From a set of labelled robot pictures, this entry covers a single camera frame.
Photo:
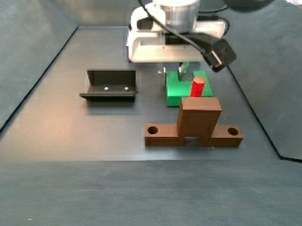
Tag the black angle bracket fixture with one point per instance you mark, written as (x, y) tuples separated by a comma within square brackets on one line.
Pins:
[(110, 84)]

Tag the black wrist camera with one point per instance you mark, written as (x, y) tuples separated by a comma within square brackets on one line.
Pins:
[(213, 50)]

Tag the red cylinder peg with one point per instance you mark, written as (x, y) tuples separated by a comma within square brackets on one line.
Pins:
[(196, 87)]

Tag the green U-shaped block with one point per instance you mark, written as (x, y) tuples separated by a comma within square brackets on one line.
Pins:
[(179, 88)]

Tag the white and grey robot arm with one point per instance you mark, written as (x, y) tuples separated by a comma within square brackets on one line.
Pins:
[(167, 34)]

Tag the brown T-shaped block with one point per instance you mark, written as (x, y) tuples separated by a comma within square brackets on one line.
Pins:
[(196, 121)]

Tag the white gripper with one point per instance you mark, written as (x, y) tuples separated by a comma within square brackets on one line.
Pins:
[(156, 36)]

